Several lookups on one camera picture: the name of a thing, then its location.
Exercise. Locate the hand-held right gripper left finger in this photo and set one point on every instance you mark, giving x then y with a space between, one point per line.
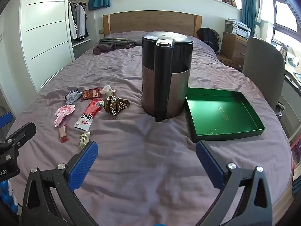
84 164

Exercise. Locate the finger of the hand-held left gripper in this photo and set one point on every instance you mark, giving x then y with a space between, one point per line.
23 131
6 117

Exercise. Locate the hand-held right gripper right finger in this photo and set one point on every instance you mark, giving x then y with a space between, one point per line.
209 162

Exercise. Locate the small beige candy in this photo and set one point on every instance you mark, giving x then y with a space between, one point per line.
84 139

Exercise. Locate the small red snack bar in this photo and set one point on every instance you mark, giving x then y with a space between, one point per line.
63 133

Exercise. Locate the pink cartoon snack packet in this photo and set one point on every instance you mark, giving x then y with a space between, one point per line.
62 113

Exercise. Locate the green cardboard tray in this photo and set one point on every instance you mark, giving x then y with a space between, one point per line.
218 113

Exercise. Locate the long red white snack packet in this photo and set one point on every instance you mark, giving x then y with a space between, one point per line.
88 114

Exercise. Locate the blue grey snack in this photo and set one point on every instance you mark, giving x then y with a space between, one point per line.
73 96

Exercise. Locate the brown triangular snack packet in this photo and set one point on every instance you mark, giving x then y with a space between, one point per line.
115 104

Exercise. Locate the red brown snack packet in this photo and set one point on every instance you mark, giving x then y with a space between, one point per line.
90 93

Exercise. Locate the white candy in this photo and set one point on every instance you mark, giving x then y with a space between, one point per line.
107 91

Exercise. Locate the bed with purple sheet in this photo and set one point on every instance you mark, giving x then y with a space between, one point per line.
141 157

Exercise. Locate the white wardrobe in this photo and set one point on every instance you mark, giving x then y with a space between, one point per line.
47 40

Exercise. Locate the black and copper electric kettle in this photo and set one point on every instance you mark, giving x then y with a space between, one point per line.
164 87

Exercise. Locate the grey office chair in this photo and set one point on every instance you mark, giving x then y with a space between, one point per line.
263 70

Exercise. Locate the folded grey-green clothes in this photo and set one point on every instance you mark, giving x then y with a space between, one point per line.
101 49

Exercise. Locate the grey desk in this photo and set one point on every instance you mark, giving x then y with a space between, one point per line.
292 82

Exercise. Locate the wooden drawer cabinet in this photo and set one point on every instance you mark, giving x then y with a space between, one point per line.
232 47

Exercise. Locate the grey hanging jacket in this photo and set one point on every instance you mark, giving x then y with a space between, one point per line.
81 18

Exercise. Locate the black backpack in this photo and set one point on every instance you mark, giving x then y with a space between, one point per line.
209 37

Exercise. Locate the folded green cloth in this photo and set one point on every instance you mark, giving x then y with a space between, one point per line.
112 41

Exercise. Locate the white printer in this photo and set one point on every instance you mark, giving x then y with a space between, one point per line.
237 29

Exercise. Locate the wooden headboard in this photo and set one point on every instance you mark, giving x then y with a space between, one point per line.
152 21

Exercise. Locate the window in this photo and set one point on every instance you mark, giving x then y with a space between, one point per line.
282 9

